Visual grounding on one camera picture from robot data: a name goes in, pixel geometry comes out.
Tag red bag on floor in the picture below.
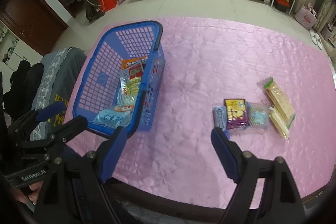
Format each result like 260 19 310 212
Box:
97 0 117 12

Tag grey chair cover with crown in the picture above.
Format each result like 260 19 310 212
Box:
30 47 87 140

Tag white slippers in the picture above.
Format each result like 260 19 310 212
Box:
309 29 323 50

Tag orange snack bar packet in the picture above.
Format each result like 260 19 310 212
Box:
121 57 147 69

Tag clear blue biscuit packet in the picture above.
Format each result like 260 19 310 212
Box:
246 102 270 130

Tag light blue cat snack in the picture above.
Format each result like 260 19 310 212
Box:
92 105 134 129

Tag left hand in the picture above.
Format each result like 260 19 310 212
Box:
10 181 43 205

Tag pink quilted tablecloth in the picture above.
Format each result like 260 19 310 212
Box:
113 17 335 208

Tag purple yellow chip packet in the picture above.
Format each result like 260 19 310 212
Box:
224 98 248 130

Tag blue plastic basket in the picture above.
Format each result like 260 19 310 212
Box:
72 20 165 137

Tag pink white shopping bag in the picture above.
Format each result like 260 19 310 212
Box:
294 4 318 30

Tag blue wafer stick packet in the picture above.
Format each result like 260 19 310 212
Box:
213 106 230 139

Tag brown wooden door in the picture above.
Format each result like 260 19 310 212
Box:
1 0 68 56

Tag black bag on floor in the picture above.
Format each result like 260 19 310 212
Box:
84 0 105 23

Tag light blue cracker packet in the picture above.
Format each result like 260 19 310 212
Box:
117 90 137 106

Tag small cracker pack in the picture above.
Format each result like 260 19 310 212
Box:
269 106 289 140

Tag large cracker pack green ends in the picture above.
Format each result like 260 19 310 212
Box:
257 77 295 129

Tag red white snack packet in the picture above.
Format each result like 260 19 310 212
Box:
120 61 143 96

